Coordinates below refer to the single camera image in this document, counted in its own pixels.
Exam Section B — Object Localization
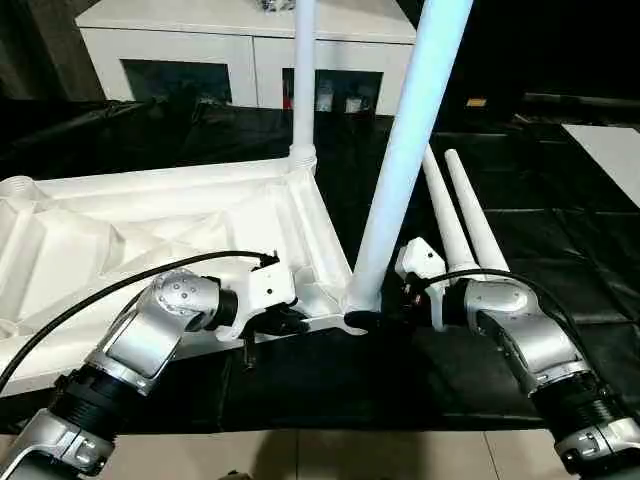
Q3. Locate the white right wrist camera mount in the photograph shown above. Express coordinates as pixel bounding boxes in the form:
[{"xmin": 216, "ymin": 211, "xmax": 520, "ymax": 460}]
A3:
[{"xmin": 394, "ymin": 237, "xmax": 447, "ymax": 332}]

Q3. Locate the white cabinet with glass doors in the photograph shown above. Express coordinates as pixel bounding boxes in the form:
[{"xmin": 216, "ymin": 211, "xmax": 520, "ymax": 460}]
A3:
[{"xmin": 73, "ymin": 0, "xmax": 419, "ymax": 117}]

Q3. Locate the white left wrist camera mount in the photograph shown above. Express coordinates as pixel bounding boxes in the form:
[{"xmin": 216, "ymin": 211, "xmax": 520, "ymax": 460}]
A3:
[{"xmin": 217, "ymin": 257, "xmax": 300, "ymax": 344}]

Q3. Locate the white plastic table leg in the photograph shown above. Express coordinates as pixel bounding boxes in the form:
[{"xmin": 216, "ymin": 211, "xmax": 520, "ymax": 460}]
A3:
[
  {"xmin": 422, "ymin": 144, "xmax": 479, "ymax": 275},
  {"xmin": 290, "ymin": 0, "xmax": 318, "ymax": 174},
  {"xmin": 343, "ymin": 0, "xmax": 476, "ymax": 312},
  {"xmin": 443, "ymin": 148, "xmax": 512, "ymax": 275}
]

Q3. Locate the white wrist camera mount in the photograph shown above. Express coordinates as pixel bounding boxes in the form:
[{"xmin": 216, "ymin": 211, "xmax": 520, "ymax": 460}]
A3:
[
  {"xmin": 394, "ymin": 237, "xmax": 447, "ymax": 332},
  {"xmin": 217, "ymin": 257, "xmax": 300, "ymax": 344}
]

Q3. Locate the black work mat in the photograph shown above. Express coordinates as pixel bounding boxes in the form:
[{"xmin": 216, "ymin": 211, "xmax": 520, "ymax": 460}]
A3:
[{"xmin": 0, "ymin": 97, "xmax": 640, "ymax": 434}]

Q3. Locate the white plastic table top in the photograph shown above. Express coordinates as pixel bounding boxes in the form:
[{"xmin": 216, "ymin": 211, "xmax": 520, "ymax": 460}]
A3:
[{"xmin": 0, "ymin": 157, "xmax": 381, "ymax": 396}]

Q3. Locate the black metal rail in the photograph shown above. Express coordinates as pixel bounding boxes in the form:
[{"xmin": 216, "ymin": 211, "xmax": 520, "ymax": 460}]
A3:
[{"xmin": 522, "ymin": 91, "xmax": 640, "ymax": 109}]

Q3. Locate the white flat board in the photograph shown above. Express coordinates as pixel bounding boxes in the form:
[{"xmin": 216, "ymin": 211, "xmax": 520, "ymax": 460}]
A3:
[{"xmin": 559, "ymin": 123, "xmax": 640, "ymax": 209}]

